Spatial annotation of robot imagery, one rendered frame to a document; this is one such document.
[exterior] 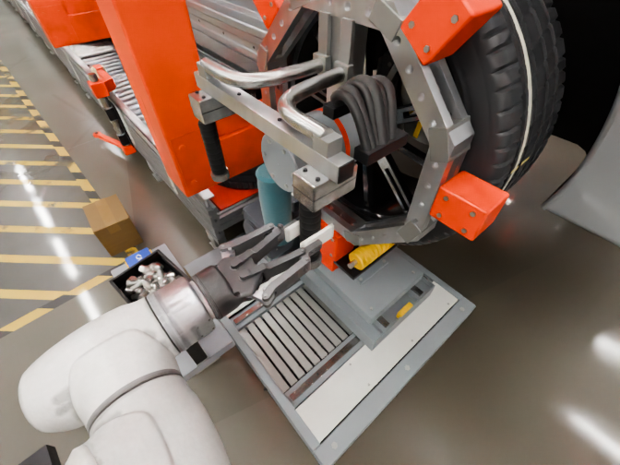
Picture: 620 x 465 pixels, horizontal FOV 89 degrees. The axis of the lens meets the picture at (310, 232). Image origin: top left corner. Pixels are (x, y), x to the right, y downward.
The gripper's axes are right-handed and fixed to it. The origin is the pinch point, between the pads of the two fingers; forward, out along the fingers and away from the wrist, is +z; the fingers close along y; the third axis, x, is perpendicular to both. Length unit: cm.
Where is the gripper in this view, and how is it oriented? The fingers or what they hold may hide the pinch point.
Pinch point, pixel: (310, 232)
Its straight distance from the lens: 54.0
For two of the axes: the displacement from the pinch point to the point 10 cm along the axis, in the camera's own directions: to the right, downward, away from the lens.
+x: 0.0, -6.7, -7.4
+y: 6.5, 5.6, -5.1
